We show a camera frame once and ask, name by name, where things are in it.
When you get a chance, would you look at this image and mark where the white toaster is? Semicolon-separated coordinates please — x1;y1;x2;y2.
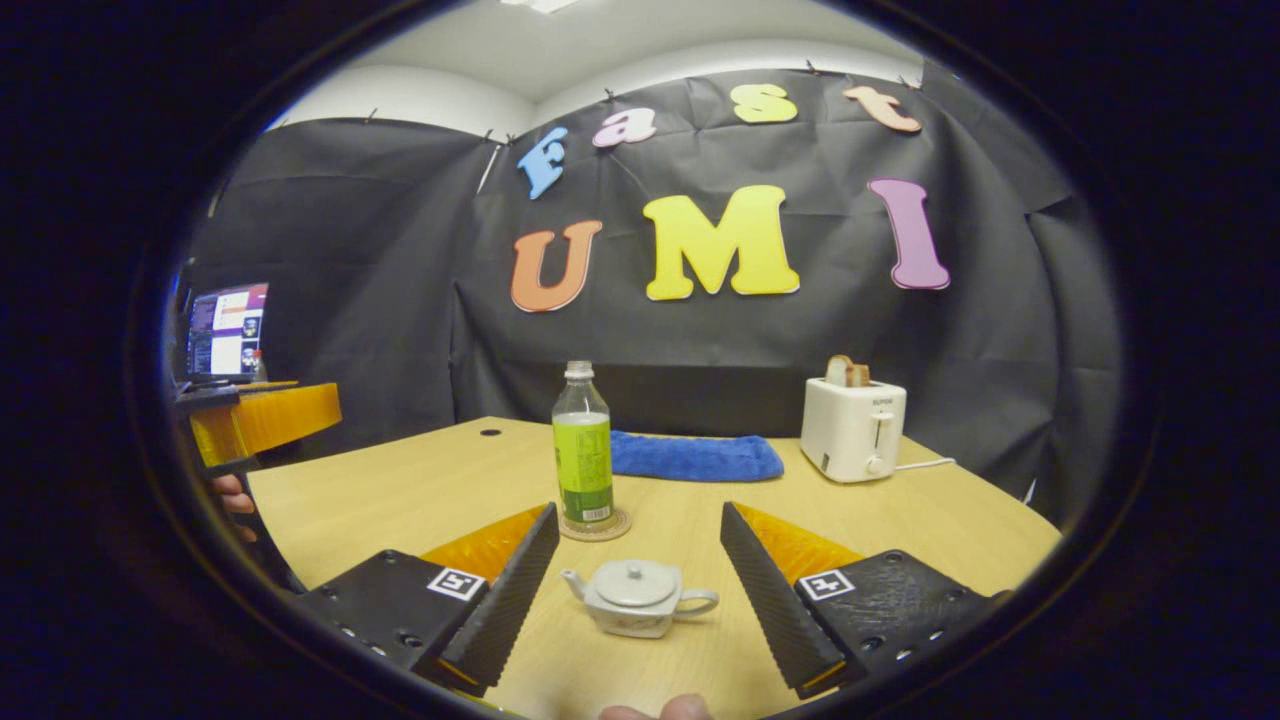
800;377;908;484

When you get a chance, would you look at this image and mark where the white ceramic teacup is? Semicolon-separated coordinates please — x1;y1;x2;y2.
560;559;720;640

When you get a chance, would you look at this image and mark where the blue towel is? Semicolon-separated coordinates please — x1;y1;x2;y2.
610;430;786;483

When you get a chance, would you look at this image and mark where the green label water bottle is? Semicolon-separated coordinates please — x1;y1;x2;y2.
551;361;617;532

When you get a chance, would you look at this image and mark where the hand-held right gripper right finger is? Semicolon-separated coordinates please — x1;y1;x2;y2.
720;500;1013;701

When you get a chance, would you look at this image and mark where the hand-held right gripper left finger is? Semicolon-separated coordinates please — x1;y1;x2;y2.
295;502;561;699

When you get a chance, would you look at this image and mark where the round wooden coaster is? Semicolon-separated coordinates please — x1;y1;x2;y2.
557;505;633;543

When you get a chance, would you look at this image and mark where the computer monitor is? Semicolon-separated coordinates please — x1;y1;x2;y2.
183;282;271;386

